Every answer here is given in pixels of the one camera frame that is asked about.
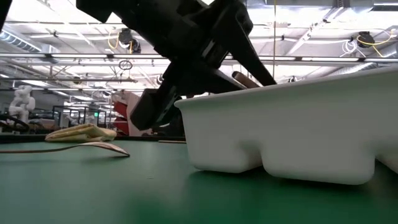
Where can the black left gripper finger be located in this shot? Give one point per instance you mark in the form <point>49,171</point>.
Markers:
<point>211,81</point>
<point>252,56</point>

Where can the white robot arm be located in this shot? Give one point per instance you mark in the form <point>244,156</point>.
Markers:
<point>21,102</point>

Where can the copper spoon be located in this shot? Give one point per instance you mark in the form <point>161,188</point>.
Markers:
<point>109,147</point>

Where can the copper fork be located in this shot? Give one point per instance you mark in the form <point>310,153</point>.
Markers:
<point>244,79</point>

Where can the yellow checked folded cloth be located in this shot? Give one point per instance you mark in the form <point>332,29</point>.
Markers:
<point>81,132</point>

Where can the white plastic cutlery tray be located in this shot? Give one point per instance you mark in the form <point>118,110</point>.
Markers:
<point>280,124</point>

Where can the long ceiling light strip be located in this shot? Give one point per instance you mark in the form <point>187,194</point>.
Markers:
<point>77,56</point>

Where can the red cart pink panel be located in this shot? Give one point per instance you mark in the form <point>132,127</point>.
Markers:
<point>121,112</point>

